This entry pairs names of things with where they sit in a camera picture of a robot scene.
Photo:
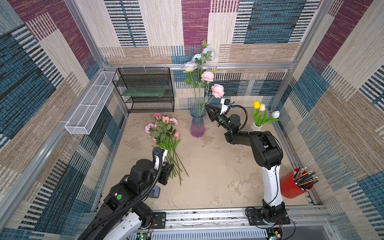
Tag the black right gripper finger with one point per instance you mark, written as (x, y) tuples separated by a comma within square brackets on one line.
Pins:
[(212, 115), (211, 108)]

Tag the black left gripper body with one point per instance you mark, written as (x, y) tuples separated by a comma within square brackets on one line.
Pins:
[(163, 178)]

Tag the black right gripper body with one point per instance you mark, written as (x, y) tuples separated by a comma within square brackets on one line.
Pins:
[(217, 114)]

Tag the pink rose stem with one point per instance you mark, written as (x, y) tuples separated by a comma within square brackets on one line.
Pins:
[(165, 119)]

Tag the pink carnation stem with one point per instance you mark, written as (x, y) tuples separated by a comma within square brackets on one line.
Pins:
[(164, 135)]

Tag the magenta rose stem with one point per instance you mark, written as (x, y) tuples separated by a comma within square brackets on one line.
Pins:
[(157, 115)]

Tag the pink peony stem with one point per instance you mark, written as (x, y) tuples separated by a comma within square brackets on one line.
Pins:
[(174, 121)]

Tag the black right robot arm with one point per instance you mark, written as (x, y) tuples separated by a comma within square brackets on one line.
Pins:
[(268, 154)]

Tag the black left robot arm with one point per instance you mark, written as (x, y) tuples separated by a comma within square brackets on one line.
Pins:
[(124, 211)]

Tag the purple glass vase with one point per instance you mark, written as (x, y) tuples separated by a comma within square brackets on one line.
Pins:
[(197, 128)]

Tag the white ribbed vase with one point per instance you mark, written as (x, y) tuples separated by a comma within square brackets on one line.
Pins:
[(256, 128)]

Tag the grey blue small case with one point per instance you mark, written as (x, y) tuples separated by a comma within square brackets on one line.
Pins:
[(155, 192)]

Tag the yellow tulip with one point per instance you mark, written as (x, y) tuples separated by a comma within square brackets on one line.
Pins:
[(256, 105)]

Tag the pink rose bouquet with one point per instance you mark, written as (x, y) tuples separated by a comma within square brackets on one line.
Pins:
[(202, 80)]

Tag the cream white tulip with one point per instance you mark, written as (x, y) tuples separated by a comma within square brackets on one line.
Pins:
[(262, 108)]

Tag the white tulip bud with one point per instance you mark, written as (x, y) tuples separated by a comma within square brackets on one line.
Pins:
[(275, 114)]

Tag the green mat on shelf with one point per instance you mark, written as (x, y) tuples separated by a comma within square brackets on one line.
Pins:
[(144, 92)]

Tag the red cup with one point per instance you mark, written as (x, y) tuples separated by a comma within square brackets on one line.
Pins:
[(289, 188)]

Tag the pencils in red cup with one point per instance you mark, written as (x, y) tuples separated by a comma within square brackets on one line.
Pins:
[(303, 179)]

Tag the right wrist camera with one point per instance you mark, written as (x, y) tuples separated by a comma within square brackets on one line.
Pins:
[(225, 106)]

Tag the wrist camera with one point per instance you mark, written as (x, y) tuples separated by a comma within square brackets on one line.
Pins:
[(225, 106), (158, 157)]

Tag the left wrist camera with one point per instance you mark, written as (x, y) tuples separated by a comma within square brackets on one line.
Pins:
[(158, 157)]

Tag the black wire shelf rack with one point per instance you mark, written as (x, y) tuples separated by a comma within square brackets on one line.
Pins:
[(146, 77)]

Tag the white wire mesh basket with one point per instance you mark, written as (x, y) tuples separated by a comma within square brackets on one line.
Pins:
[(86, 114)]

